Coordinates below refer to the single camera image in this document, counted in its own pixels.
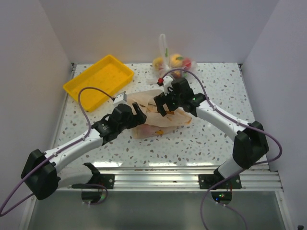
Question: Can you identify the yellow plastic tray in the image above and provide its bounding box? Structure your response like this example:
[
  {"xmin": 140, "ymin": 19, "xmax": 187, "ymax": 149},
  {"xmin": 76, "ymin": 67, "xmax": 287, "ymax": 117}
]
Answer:
[{"xmin": 63, "ymin": 55, "xmax": 134, "ymax": 112}]

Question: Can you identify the orange banana print plastic bag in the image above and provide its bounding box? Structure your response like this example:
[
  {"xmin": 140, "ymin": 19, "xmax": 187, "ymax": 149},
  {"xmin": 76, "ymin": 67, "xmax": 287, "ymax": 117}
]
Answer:
[{"xmin": 127, "ymin": 90, "xmax": 192, "ymax": 139}]

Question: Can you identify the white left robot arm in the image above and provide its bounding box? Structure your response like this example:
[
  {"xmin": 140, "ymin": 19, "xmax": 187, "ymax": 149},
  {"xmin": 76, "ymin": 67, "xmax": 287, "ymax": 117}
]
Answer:
[{"xmin": 21, "ymin": 103, "xmax": 147, "ymax": 200}]

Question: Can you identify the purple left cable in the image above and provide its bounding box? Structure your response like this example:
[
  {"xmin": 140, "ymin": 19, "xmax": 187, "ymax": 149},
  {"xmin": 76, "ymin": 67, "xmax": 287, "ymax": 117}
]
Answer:
[{"xmin": 0, "ymin": 87, "xmax": 117, "ymax": 216}]

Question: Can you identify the clear plastic bag of fruit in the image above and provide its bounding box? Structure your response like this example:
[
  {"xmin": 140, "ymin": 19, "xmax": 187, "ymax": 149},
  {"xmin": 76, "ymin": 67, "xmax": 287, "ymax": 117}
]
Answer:
[{"xmin": 147, "ymin": 34, "xmax": 198, "ymax": 85}]

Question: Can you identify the aluminium mounting rail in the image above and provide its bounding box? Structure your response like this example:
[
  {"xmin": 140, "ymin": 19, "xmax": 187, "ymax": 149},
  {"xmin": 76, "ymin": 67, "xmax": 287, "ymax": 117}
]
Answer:
[{"xmin": 68, "ymin": 166, "xmax": 283, "ymax": 191}]

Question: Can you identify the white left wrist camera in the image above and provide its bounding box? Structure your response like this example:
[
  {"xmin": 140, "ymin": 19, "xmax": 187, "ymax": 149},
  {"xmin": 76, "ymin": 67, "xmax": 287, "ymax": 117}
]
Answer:
[{"xmin": 113, "ymin": 92, "xmax": 127, "ymax": 107}]

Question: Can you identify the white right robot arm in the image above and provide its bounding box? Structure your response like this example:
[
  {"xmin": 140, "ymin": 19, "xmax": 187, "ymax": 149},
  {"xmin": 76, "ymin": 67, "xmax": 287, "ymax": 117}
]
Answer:
[{"xmin": 154, "ymin": 76, "xmax": 269, "ymax": 189}]

